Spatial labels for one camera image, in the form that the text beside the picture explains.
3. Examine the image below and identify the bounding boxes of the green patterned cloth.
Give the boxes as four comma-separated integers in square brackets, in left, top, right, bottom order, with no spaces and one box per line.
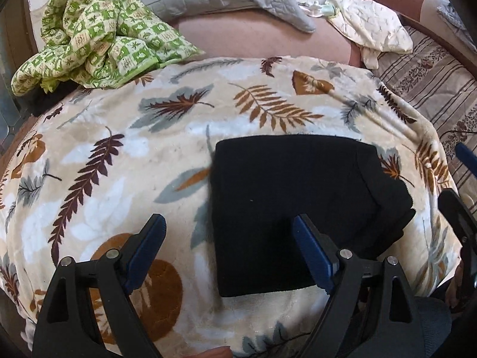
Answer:
[10,0,203,96]

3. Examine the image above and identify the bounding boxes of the black cable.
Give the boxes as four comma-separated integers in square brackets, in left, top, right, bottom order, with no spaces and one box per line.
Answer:
[439,129,477,146]

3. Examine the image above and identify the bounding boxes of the brown headboard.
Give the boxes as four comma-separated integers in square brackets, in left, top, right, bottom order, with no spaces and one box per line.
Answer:
[374,0,476,78]

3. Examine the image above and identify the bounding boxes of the person left hand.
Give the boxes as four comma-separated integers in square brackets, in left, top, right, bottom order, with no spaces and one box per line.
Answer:
[193,346,234,358]

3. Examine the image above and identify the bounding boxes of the cream crumpled quilt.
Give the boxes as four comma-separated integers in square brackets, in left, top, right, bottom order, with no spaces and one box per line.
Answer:
[325,0,413,70]

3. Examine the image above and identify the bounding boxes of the black pants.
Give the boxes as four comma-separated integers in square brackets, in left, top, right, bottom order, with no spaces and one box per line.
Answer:
[210,135,416,297]

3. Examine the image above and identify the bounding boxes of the leaf pattern fleece blanket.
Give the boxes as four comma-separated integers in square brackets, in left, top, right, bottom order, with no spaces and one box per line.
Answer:
[1,57,460,357]

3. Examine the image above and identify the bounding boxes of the small mint green item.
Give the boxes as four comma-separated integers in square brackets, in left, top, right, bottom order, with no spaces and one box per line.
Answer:
[298,2,336,18]

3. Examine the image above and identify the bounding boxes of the pink mattress sheet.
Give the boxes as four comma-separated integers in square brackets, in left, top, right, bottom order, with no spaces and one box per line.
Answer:
[173,10,361,67]

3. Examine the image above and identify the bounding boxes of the striped floral bedsheet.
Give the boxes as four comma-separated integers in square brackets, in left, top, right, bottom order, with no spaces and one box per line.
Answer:
[374,26,476,213]

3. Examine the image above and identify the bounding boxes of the blue jeans leg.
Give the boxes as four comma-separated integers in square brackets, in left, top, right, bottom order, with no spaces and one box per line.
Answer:
[415,280,455,357]

